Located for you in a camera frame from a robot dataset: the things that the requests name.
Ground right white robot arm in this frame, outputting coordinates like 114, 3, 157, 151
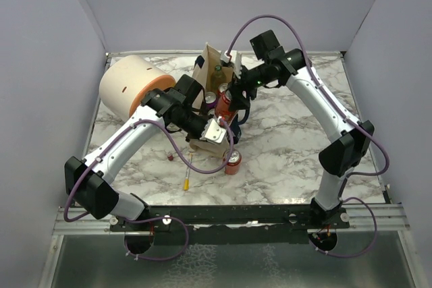
221, 30, 375, 228

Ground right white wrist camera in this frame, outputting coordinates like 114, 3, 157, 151
220, 51, 242, 78

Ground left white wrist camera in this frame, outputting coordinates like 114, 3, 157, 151
200, 117, 227, 144

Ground yellow white marker pen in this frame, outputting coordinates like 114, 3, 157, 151
183, 152, 193, 191

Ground red soda can front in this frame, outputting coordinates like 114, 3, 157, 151
225, 149, 242, 175

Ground red soda can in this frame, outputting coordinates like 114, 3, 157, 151
215, 90, 238, 125
225, 149, 242, 175

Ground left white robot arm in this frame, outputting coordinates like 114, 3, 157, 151
65, 75, 207, 231

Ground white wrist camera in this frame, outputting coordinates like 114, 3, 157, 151
200, 117, 227, 144
220, 51, 242, 78

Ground purple cable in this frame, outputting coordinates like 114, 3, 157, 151
223, 14, 389, 258
63, 117, 236, 262

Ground clear glass bottle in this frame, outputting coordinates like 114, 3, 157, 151
210, 65, 226, 93

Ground cream canvas tote bag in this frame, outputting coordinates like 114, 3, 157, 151
189, 43, 242, 158

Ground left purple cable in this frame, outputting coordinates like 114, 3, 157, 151
63, 117, 236, 262

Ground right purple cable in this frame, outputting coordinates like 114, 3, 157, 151
223, 14, 389, 258

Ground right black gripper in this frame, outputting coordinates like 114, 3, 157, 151
227, 62, 272, 111

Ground purple soda can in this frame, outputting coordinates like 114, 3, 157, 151
204, 92, 218, 109

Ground red cola can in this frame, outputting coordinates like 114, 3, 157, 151
217, 83, 228, 96

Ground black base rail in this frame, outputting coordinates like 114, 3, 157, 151
110, 204, 350, 246

